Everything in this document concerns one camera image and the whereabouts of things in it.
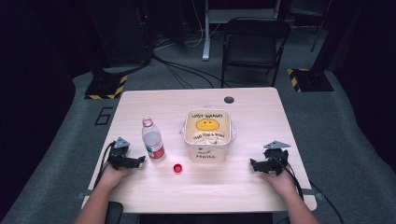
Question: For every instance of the clear plastic water bottle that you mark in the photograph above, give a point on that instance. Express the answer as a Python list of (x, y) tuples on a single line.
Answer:
[(153, 141)]

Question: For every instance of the grey table bracket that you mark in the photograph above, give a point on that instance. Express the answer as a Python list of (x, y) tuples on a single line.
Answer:
[(317, 196), (83, 195)]

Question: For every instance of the black folding chair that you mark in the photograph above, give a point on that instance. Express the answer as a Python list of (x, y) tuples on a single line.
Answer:
[(253, 46)]

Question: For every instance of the white trash bin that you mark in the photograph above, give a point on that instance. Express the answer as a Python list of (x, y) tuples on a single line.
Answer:
[(207, 154)]

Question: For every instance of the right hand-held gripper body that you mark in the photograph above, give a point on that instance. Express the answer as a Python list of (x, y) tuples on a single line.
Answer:
[(275, 157)]

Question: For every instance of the person's left hand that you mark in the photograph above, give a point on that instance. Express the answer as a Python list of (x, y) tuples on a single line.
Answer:
[(112, 175)]

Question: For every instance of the smiley plastic bag liner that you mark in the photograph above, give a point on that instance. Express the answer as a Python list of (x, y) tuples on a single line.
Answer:
[(208, 124)]

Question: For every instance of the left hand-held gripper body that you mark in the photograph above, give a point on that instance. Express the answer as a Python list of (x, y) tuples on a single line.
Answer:
[(118, 155)]

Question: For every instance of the black stand with striped base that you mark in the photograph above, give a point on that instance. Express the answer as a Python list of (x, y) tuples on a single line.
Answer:
[(309, 80), (106, 87)]

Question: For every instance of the white desk frame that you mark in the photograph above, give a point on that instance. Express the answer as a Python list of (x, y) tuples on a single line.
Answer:
[(206, 37)]

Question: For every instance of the person's right hand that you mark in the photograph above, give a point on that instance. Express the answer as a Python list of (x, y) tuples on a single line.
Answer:
[(281, 182)]

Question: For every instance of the red bottle cap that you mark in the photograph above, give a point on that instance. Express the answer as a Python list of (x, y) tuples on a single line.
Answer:
[(178, 168)]

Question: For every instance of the black chair armrest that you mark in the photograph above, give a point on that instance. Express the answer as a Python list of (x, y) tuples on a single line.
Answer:
[(114, 213)]

